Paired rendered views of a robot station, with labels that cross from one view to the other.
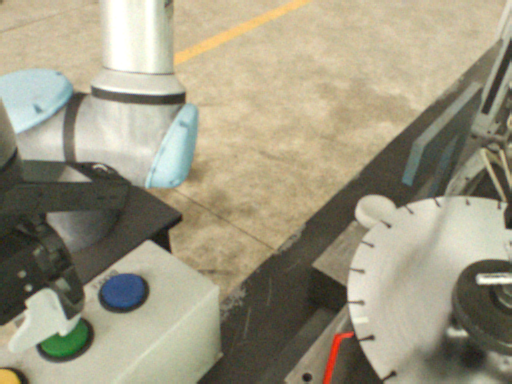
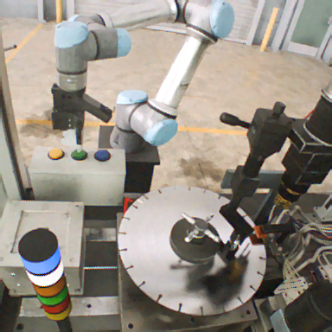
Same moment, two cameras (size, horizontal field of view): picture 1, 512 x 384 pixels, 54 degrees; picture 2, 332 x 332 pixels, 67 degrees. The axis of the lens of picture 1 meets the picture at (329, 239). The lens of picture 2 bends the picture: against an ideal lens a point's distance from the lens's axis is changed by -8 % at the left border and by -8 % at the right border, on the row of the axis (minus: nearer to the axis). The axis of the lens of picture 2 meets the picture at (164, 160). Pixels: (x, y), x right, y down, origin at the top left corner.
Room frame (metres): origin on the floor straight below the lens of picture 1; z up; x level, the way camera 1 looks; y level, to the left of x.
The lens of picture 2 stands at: (0.02, -0.39, 1.44)
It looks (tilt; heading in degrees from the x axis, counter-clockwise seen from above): 39 degrees down; 49
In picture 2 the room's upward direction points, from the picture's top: 12 degrees clockwise
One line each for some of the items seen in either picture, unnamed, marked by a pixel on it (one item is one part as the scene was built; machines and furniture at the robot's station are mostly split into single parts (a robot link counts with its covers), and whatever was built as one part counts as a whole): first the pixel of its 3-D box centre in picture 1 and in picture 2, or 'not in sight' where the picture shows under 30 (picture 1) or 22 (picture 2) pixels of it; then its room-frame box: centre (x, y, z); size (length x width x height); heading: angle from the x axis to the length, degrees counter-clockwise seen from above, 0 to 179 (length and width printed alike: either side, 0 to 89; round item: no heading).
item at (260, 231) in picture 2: not in sight; (270, 235); (0.50, -0.27, 0.95); 0.10 x 0.03 x 0.07; 155
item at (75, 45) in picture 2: not in sight; (73, 47); (0.22, 0.24, 1.22); 0.09 x 0.08 x 0.11; 8
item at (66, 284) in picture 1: (54, 280); (78, 130); (0.22, 0.21, 1.00); 0.05 x 0.02 x 0.09; 65
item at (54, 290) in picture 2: not in sight; (47, 276); (0.02, -0.20, 1.08); 0.05 x 0.04 x 0.03; 65
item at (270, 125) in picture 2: not in sight; (258, 152); (0.40, -0.20, 1.17); 0.06 x 0.05 x 0.20; 146
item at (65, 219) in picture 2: not in sight; (47, 249); (0.05, 0.01, 0.82); 0.18 x 0.18 x 0.15; 65
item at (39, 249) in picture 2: not in sight; (40, 251); (0.02, -0.20, 1.14); 0.05 x 0.04 x 0.03; 65
